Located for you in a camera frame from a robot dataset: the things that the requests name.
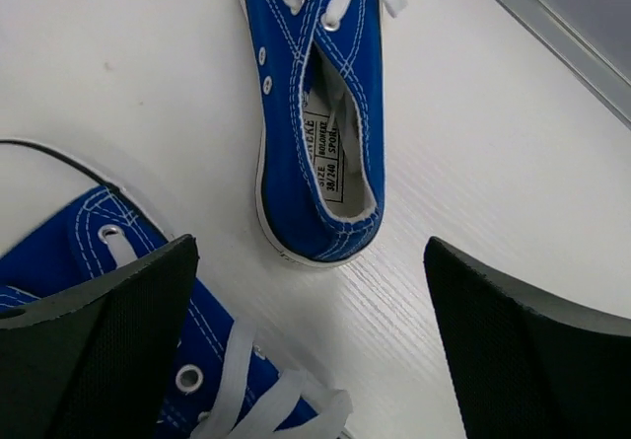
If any blue canvas sneaker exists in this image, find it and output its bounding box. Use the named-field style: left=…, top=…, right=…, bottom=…
left=1, top=139, right=352, bottom=438
left=239, top=0, right=406, bottom=266

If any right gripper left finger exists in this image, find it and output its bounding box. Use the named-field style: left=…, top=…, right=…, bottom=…
left=1, top=235, right=198, bottom=438

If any aluminium mounting rail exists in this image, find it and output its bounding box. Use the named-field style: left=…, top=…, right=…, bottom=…
left=496, top=0, right=630, bottom=125

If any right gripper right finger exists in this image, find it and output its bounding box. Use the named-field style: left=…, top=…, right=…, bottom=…
left=424, top=237, right=630, bottom=438

